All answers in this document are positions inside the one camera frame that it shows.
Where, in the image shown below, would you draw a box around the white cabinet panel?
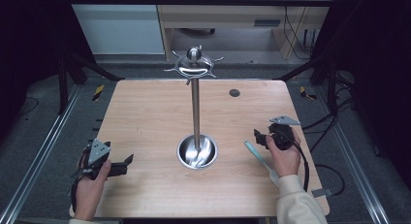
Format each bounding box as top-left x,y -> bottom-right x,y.
65,0 -> 166,55

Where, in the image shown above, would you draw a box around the light wooden desk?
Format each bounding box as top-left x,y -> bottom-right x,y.
154,0 -> 335,61

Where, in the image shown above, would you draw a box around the black metal frame stand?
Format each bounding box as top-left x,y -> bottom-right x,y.
273,51 -> 339,116
57,51 -> 126,115

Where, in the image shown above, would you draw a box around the aluminium floor rail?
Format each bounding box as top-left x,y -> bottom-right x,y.
313,84 -> 393,224
0,83 -> 82,224

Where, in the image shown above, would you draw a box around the black horizontal frame bar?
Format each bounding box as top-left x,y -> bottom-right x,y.
64,0 -> 337,8

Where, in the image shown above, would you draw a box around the person's right hand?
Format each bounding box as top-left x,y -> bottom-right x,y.
265,129 -> 302,179

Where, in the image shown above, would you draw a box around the black cable bundle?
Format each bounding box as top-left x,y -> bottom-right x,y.
301,70 -> 357,154

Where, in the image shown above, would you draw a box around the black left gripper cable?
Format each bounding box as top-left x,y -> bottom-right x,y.
70,145 -> 92,214

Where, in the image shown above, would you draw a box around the yellow black floor tape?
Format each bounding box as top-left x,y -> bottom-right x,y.
299,85 -> 318,101
92,84 -> 106,102

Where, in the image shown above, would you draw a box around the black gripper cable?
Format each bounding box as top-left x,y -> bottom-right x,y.
70,145 -> 92,214
280,129 -> 310,193

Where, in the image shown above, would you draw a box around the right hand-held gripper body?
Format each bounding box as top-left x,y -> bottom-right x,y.
268,114 -> 301,151

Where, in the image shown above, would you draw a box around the black floor cable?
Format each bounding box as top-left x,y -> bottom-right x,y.
314,163 -> 346,197

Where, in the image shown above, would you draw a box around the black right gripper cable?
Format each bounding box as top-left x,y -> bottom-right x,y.
280,129 -> 310,193

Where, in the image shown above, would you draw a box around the person's left hand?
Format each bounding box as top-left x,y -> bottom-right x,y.
73,159 -> 112,222

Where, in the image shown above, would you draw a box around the teal spatula with white handle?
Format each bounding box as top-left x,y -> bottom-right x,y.
243,140 -> 281,188

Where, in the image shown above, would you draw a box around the grey cable tag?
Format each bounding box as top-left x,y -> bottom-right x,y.
311,187 -> 333,199

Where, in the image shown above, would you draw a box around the black hanging desk cables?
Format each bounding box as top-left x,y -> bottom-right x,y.
281,0 -> 317,61

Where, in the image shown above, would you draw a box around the stainless steel utensil rack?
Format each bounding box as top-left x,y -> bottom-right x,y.
163,45 -> 225,171

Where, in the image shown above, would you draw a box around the dark curtain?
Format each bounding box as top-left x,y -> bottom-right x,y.
0,0 -> 97,144
309,0 -> 411,189

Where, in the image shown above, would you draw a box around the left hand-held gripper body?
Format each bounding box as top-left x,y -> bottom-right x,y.
79,139 -> 114,181

